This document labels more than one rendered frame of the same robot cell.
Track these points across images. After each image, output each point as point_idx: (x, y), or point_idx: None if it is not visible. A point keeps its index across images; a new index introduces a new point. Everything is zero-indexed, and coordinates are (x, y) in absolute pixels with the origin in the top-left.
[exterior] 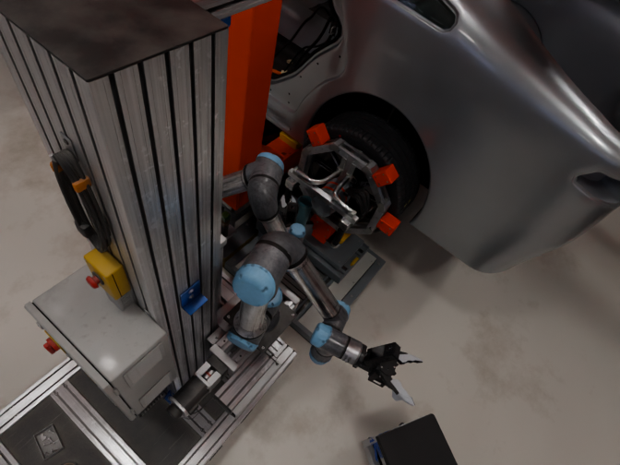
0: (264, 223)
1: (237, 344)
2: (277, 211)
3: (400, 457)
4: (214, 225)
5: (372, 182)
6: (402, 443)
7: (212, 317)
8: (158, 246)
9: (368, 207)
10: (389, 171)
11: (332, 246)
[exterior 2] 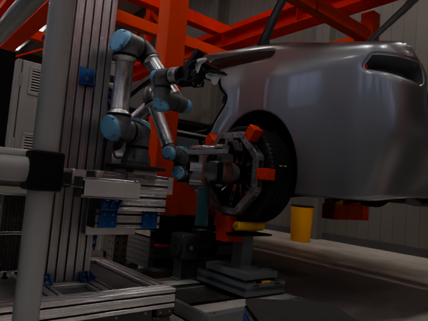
0: (149, 108)
1: (106, 128)
2: None
3: (272, 307)
4: (110, 31)
5: (244, 140)
6: (278, 304)
7: (97, 151)
8: (79, 4)
9: (241, 149)
10: (253, 125)
11: (216, 186)
